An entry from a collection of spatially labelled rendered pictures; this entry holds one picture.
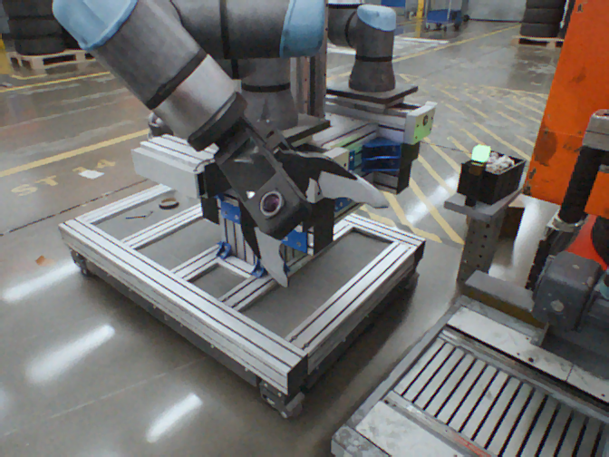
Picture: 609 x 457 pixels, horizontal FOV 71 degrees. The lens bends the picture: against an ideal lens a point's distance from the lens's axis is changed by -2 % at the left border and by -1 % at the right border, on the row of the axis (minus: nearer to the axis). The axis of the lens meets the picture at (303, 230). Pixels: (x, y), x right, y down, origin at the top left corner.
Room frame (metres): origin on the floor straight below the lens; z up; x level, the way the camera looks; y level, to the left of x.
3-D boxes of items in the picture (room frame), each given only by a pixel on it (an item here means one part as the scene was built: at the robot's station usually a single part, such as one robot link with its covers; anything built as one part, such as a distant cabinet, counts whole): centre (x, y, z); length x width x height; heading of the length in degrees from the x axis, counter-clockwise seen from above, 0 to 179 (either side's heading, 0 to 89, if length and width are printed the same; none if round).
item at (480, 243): (1.48, -0.71, 0.21); 0.10 x 0.10 x 0.42; 48
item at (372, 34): (1.44, -0.21, 0.98); 0.13 x 0.12 x 0.14; 38
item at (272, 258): (0.43, 0.04, 0.86); 0.06 x 0.03 x 0.09; 10
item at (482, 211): (1.46, -0.69, 0.44); 0.43 x 0.17 x 0.03; 138
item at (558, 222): (0.66, -0.46, 0.83); 0.04 x 0.04 x 0.16
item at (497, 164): (1.42, -0.67, 0.51); 0.20 x 0.14 x 0.13; 131
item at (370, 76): (1.43, -0.22, 0.87); 0.15 x 0.15 x 0.10
